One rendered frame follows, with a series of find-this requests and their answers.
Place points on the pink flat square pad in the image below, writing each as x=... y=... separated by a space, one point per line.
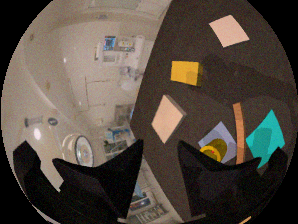
x=228 y=31

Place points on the yellow rectangular block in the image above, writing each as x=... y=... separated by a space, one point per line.
x=187 y=72

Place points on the beige rectangular block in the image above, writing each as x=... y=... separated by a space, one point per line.
x=168 y=118

